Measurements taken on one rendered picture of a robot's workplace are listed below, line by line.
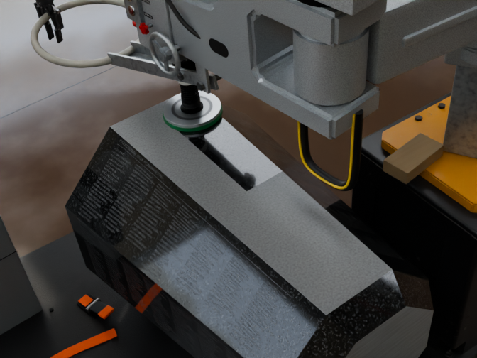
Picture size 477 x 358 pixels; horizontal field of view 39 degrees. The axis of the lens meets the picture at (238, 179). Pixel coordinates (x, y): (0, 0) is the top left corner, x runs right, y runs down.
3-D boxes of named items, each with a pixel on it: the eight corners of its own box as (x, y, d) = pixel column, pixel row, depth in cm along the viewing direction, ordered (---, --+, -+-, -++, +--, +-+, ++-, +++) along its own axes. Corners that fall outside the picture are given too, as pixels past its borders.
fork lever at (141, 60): (252, 69, 220) (248, 55, 218) (208, 95, 211) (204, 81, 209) (143, 48, 271) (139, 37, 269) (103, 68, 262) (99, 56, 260)
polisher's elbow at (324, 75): (335, 59, 189) (337, -5, 176) (380, 90, 177) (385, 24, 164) (280, 82, 183) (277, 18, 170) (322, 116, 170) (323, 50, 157)
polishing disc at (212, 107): (221, 125, 237) (221, 123, 236) (162, 130, 238) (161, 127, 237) (221, 91, 253) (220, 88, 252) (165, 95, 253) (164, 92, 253)
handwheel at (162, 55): (203, 72, 212) (198, 30, 201) (179, 85, 207) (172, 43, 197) (174, 55, 220) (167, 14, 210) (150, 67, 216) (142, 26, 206)
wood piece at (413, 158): (418, 143, 238) (420, 132, 234) (442, 156, 232) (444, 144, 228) (382, 170, 228) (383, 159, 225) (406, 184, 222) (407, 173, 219)
